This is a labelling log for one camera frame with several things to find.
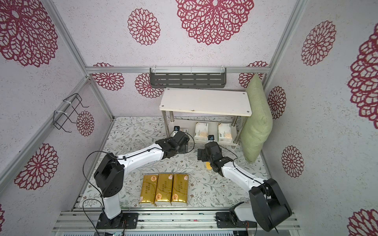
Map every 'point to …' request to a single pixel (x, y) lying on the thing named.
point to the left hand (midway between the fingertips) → (179, 144)
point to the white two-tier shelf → (183, 107)
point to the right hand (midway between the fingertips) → (205, 149)
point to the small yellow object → (208, 165)
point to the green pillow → (257, 129)
